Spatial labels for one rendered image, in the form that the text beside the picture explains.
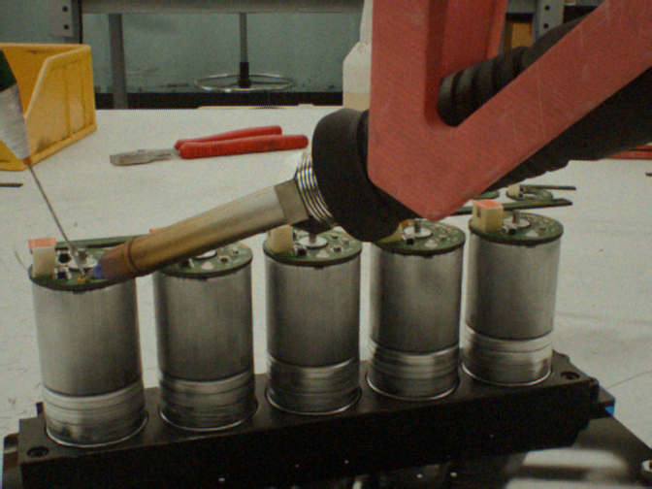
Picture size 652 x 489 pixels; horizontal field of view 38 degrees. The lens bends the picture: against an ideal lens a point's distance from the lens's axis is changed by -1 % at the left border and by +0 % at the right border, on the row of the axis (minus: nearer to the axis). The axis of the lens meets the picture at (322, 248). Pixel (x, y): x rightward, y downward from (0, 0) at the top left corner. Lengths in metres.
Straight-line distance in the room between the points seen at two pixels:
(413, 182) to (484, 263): 0.10
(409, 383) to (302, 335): 0.03
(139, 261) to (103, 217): 0.28
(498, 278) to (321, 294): 0.05
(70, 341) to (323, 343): 0.06
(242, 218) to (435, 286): 0.07
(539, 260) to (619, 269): 0.17
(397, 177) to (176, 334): 0.09
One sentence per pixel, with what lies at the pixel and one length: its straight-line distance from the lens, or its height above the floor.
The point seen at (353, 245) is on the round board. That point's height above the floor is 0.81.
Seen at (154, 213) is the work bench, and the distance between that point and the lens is 0.48.
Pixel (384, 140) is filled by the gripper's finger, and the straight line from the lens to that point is 0.15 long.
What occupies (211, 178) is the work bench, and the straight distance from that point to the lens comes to 0.54.
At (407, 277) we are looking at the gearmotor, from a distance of 0.24.
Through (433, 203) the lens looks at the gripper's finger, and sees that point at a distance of 0.15.
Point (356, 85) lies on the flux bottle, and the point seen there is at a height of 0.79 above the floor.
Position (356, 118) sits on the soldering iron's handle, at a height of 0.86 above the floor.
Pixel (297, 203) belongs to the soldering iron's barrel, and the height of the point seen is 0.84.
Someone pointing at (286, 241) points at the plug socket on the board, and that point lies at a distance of 0.23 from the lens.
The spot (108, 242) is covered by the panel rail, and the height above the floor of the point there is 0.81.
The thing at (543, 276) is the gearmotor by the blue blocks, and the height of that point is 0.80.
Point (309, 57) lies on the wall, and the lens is 4.71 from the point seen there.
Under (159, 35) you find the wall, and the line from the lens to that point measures 4.76.
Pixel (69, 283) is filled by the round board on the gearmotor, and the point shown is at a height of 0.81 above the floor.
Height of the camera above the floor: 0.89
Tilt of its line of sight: 19 degrees down
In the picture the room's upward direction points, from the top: straight up
